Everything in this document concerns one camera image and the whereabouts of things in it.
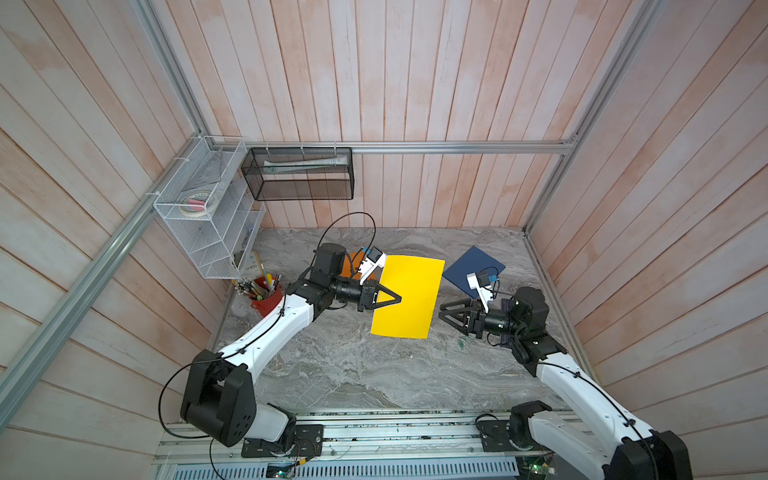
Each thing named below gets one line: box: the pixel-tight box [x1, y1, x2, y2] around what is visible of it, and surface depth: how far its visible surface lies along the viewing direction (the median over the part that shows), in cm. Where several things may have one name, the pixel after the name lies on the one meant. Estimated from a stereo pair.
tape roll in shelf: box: [182, 192, 214, 217], surface depth 75 cm
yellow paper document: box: [370, 255, 446, 340], surface depth 71 cm
